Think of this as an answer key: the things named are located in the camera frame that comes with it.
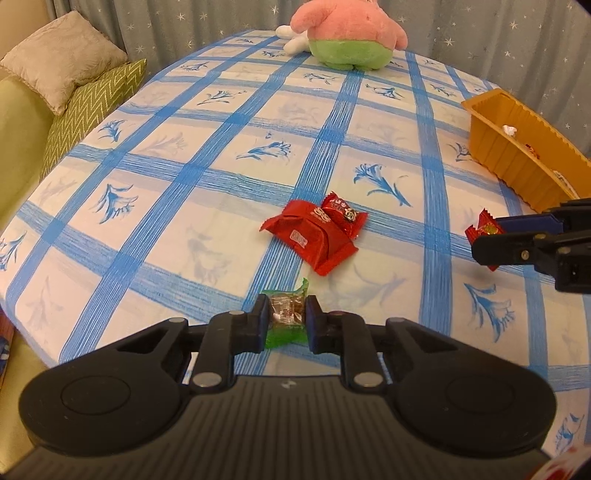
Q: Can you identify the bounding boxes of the blue checked tablecloth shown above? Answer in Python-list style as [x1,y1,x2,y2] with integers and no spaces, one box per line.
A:
[0,28,591,462]

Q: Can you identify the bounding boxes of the red snack packet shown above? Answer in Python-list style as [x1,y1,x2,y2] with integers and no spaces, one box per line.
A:
[259,199,360,278]

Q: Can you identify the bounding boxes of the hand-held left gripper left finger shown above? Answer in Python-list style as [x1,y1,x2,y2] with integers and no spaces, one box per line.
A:
[115,294,271,393]

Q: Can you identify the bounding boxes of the golden plastic tray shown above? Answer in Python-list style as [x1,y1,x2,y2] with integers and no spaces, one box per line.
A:
[460,89,591,214]

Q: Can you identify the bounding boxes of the green covered sofa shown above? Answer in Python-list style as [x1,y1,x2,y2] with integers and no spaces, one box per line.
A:
[0,65,62,467]

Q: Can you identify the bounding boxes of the green zigzag cushion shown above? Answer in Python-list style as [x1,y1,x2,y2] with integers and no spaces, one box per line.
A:
[39,58,148,184]

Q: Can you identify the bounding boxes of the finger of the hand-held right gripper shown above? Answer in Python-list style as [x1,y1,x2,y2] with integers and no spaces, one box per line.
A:
[496,199,591,234]
[471,231,561,274]

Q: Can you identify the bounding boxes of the pink starfish plush toy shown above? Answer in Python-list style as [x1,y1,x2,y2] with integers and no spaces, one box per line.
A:
[290,0,408,71]

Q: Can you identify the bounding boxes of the green candy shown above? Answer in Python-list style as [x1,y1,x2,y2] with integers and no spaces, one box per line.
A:
[259,277,310,348]

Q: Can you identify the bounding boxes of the shiny red candy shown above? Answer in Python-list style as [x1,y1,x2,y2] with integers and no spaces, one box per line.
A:
[464,208,507,272]

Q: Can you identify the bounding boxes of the beige cushion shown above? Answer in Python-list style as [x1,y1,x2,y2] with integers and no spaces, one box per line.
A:
[0,10,129,116]

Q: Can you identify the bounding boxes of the small red cartoon candy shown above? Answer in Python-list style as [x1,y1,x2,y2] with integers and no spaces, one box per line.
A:
[320,191,369,240]

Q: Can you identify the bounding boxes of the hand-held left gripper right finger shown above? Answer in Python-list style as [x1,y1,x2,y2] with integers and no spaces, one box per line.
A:
[305,295,462,393]

